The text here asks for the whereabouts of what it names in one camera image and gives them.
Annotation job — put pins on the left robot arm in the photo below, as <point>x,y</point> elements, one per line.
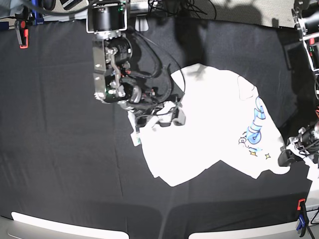
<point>306,17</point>

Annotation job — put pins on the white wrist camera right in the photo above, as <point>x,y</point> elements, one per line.
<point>135,136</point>

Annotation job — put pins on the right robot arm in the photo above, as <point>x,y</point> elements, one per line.
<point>144,95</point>

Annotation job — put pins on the red blue clamp bottom right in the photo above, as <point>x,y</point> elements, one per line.
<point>302,218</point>

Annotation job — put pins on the grey cloth clip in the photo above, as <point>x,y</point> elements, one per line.
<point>141,23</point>

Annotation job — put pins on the white printed t-shirt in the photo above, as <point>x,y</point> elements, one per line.
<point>226,120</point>

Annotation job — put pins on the red black clamp left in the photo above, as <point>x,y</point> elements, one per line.
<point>21,27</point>

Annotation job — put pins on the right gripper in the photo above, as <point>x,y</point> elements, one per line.
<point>141,113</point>

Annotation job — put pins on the black table cloth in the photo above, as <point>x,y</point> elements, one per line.
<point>69,158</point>

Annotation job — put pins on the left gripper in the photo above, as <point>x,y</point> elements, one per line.
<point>305,146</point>

